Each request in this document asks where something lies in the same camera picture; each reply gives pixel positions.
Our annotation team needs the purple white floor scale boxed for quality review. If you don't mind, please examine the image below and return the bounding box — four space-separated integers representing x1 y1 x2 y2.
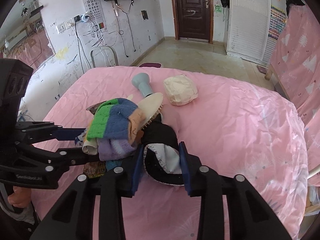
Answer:
139 62 162 68

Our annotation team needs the colourful wall chart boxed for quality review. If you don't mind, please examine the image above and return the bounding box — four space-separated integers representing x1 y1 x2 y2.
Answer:
268 0 287 40

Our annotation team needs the pink tree-print curtain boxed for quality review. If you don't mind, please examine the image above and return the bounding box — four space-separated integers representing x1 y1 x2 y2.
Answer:
270 5 319 171

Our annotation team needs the grey-blue plastic funnel cup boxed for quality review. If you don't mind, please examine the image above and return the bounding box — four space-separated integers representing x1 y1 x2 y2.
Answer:
131 73 153 98

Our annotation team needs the dark brown door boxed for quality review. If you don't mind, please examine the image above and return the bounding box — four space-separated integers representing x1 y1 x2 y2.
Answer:
171 0 214 43

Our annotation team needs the black white sock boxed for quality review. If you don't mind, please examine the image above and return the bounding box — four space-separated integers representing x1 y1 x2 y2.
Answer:
141 120 184 186

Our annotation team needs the pink bed sheet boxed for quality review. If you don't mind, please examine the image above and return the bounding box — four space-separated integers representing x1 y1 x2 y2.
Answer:
44 66 308 239

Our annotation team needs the white louvered wardrobe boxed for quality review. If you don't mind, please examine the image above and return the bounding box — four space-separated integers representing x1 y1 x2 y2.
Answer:
227 0 271 64

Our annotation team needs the left hand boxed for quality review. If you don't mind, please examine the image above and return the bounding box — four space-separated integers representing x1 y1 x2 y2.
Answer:
8 186 31 209

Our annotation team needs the brown snack wrapper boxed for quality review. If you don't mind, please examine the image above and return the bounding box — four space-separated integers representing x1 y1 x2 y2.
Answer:
82 161 106 178

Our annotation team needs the eye chart poster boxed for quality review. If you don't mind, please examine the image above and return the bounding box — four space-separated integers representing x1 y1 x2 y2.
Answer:
80 0 106 31

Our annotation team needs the grey metal chair frame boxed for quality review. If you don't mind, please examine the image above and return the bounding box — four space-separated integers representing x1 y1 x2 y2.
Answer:
90 46 119 68

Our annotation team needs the white wall power strip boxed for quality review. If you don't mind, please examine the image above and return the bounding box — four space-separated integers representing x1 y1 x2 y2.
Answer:
56 13 91 34

